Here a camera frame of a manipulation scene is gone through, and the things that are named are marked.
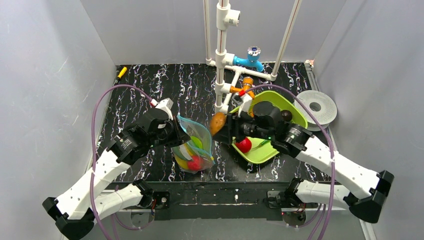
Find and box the red toy apple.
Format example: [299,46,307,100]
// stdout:
[235,137,252,154]

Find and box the clear zip top bag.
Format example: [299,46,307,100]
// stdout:
[171,115,215,174]

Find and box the brown orange toy potato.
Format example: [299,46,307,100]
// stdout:
[209,112,227,136]

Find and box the red toy strawberry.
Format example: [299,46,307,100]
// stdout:
[187,155,204,172]

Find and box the green toy bean pod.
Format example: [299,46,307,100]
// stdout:
[189,147,214,163]

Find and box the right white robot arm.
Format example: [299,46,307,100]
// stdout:
[210,95,394,224]

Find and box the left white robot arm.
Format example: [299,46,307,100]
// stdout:
[42,98,191,240]

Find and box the thin green toy bean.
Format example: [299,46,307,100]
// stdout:
[251,140,270,150]

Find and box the dark purple toy plum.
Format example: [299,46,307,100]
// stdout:
[281,110,293,122]

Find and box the green plastic basket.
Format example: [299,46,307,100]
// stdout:
[231,90,308,164]

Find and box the orange faucet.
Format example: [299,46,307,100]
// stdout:
[229,76,254,95]

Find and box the white filament spool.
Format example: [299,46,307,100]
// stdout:
[294,90,338,132]

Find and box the yellow screwdriver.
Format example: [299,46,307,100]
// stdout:
[117,66,128,79]

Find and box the blue faucet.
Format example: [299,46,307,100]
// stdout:
[232,46,264,72]

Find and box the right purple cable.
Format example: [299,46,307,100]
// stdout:
[240,84,336,240]

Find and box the purple cable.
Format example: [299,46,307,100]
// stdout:
[240,84,336,240]
[90,84,157,240]

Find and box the white PVC pipe frame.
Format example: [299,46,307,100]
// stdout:
[202,0,303,115]

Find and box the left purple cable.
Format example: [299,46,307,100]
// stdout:
[90,84,157,240]

